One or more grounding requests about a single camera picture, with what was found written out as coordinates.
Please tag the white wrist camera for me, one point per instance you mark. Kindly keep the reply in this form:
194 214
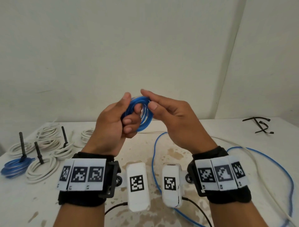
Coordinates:
171 198
137 201

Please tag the person's right forearm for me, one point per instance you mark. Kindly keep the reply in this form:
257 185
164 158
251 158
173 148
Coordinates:
236 215

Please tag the black right wristband with markers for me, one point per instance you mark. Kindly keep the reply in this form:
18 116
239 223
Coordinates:
229 196

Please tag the person's left hand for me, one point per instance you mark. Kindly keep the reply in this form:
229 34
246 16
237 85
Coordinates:
107 131

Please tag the person's left forearm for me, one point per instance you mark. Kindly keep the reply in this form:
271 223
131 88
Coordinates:
79 216

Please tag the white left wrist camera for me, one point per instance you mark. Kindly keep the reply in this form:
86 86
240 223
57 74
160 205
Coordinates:
137 201

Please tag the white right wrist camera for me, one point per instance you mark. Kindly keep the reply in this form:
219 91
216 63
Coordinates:
171 198

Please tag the person's right hand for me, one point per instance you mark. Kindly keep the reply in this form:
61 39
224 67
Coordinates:
184 124

